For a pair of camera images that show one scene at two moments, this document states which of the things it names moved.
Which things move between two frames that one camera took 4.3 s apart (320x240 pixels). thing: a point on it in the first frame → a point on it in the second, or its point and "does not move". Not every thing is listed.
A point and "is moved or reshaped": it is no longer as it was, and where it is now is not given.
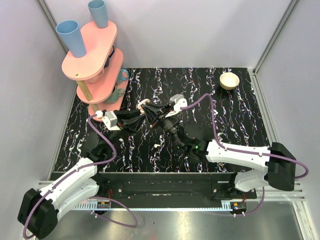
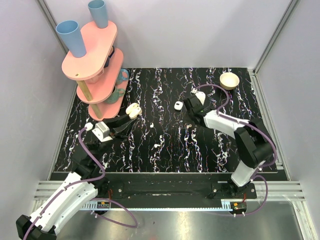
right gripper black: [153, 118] → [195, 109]
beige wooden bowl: [229, 81] does not move
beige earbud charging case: [139, 106] is moved or reshaped
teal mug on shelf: [114, 96] does not move
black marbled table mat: [223, 101] does not move
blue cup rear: [97, 8] does not move
